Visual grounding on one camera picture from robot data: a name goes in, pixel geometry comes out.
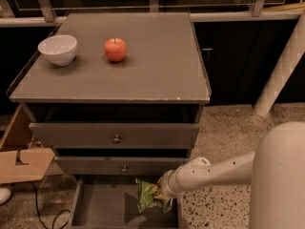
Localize black floor cable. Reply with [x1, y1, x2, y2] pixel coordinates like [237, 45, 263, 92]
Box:
[29, 180, 71, 229]

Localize grey bottom drawer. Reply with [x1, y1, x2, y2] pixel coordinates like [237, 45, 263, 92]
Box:
[67, 176, 183, 229]

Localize black lower wall cabinet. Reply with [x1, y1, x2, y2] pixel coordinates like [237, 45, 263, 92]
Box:
[193, 20, 297, 105]

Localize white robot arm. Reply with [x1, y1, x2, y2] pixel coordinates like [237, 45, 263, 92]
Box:
[159, 122, 305, 229]

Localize red apple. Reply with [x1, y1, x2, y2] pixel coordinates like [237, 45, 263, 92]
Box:
[104, 38, 127, 62]

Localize glass railing with metal posts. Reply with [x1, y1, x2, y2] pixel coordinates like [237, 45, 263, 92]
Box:
[0, 0, 305, 28]

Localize white slanted pillar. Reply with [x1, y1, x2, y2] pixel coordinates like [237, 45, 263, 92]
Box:
[254, 11, 305, 116]

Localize grey top drawer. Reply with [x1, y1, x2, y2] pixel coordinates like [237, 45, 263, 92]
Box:
[28, 104, 202, 151]

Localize white object on floor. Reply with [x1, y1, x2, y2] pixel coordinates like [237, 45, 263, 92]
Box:
[0, 186, 12, 205]

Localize grey middle drawer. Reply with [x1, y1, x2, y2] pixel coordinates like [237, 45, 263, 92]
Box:
[55, 149, 190, 176]

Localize brown cardboard box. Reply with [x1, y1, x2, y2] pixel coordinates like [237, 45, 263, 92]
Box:
[0, 106, 54, 184]

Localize grey drawer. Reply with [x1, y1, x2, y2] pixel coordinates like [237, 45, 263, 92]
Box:
[67, 176, 183, 229]
[55, 149, 190, 176]
[28, 104, 202, 151]

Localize grey drawer cabinet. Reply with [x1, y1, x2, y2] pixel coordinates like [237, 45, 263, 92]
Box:
[6, 11, 213, 229]

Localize white ceramic bowl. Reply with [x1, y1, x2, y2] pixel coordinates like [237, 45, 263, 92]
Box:
[38, 34, 77, 66]

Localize green jalapeno chip bag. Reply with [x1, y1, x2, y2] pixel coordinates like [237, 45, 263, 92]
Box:
[135, 178, 173, 213]

